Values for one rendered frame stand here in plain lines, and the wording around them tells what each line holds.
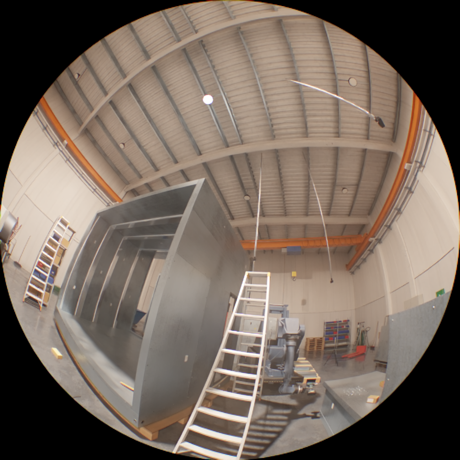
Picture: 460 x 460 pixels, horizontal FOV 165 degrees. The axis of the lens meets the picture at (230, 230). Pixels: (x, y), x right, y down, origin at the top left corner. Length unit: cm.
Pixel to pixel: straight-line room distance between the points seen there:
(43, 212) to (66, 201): 152
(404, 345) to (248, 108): 695
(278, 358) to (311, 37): 887
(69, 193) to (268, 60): 1053
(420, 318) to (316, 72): 667
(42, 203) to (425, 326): 1022
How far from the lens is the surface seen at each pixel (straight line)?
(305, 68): 671
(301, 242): 1051
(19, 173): 1004
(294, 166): 786
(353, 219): 1078
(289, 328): 264
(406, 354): 86
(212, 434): 176
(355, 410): 195
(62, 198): 979
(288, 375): 258
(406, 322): 84
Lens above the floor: 155
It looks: 33 degrees up
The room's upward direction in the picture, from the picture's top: 11 degrees clockwise
